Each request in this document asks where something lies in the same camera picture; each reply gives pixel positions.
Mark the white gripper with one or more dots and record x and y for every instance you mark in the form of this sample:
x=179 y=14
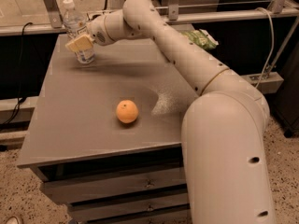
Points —
x=96 y=32

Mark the clear plastic water bottle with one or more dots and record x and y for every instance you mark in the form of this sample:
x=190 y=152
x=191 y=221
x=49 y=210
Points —
x=75 y=25

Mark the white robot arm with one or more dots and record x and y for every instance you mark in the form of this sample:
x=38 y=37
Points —
x=222 y=130

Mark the orange fruit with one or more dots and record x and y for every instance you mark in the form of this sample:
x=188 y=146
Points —
x=127 y=111

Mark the grey drawer cabinet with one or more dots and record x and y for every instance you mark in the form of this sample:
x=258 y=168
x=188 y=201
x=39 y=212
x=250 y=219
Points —
x=103 y=170

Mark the green snack bag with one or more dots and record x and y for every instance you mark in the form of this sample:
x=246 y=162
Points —
x=201 y=38

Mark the white shoe tip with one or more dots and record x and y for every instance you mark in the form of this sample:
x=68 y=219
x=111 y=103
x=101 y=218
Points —
x=14 y=220

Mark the metal railing frame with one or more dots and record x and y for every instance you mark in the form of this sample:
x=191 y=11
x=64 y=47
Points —
x=137 y=12

